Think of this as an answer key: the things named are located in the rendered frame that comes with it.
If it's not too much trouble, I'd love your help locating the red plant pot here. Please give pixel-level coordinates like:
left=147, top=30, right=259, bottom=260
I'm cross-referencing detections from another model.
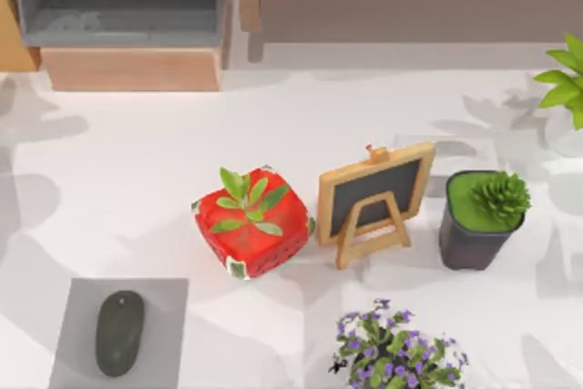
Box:
left=190, top=163, right=317, bottom=281

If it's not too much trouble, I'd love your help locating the wooden framed blackboard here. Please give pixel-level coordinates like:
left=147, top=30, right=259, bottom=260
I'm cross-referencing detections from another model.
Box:
left=316, top=141, right=437, bottom=271

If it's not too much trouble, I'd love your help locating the pale wooden drawer front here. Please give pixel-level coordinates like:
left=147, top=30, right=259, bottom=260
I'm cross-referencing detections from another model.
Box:
left=40, top=46, right=223, bottom=92

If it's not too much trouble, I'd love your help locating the black pot with green plant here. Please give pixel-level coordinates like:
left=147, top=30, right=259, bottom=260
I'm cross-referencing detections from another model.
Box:
left=439, top=169, right=533, bottom=271

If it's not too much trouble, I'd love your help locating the wooden open shelf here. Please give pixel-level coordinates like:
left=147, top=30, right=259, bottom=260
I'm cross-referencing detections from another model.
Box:
left=236, top=0, right=583, bottom=63

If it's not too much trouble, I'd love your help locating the grey mouse pad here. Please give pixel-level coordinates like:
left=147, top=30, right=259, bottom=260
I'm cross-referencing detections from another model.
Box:
left=48, top=277, right=190, bottom=389

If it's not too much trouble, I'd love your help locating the purple flowering plant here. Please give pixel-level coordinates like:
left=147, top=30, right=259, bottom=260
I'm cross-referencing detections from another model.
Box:
left=328, top=298, right=470, bottom=389

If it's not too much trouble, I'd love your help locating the dark grey computer mouse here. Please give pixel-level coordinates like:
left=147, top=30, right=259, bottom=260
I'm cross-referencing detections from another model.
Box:
left=95, top=290, right=147, bottom=378

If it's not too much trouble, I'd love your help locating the white pot with leafy plant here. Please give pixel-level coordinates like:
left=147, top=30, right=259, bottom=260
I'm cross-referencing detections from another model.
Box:
left=532, top=33, right=583, bottom=157

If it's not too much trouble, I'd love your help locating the wooden cupboard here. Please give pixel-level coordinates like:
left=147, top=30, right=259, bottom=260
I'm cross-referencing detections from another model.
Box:
left=0, top=0, right=42, bottom=73

